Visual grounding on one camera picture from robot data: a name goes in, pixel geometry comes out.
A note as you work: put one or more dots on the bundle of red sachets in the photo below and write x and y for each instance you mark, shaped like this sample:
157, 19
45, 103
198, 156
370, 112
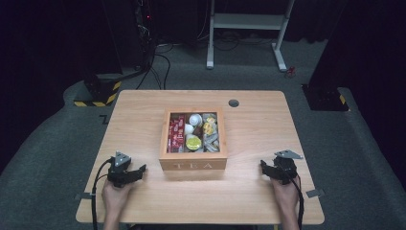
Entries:
176, 134

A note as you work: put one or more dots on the grey tape strip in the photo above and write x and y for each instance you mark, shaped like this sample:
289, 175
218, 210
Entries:
83, 195
315, 193

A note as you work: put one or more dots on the person's right hand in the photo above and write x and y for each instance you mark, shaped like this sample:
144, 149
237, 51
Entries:
287, 195

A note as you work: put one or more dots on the person's left hand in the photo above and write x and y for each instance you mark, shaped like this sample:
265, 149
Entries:
115, 196

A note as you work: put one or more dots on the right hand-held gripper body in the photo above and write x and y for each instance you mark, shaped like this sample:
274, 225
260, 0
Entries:
285, 169

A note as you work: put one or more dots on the white metal stand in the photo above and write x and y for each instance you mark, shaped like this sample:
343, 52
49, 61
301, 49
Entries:
247, 21

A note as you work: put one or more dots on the black yellow striped base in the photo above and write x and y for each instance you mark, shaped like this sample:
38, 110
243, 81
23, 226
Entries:
102, 92

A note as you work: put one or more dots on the grey table grommet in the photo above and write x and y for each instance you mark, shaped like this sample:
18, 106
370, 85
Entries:
233, 103

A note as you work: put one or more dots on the black base with yellow tape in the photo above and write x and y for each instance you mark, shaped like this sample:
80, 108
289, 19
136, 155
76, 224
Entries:
325, 99

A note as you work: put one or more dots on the black floor tape mark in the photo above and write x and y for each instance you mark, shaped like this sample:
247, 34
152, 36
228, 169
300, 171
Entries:
104, 119

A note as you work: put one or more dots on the wooden tea box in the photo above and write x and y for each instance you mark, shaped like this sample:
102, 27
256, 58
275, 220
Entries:
193, 163

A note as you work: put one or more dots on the dark equipment rack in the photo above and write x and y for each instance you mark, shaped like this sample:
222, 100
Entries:
143, 32

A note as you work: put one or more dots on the yellow lid capsule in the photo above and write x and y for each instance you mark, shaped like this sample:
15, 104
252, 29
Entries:
193, 143

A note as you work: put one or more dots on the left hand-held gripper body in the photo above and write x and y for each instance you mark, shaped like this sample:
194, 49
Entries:
118, 172

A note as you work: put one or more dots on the bundle of grey yellow sachets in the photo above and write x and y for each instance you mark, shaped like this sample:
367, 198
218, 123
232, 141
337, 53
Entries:
211, 137

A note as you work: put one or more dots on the white capsule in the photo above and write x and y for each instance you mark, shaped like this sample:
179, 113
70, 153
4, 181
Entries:
189, 135
188, 128
195, 119

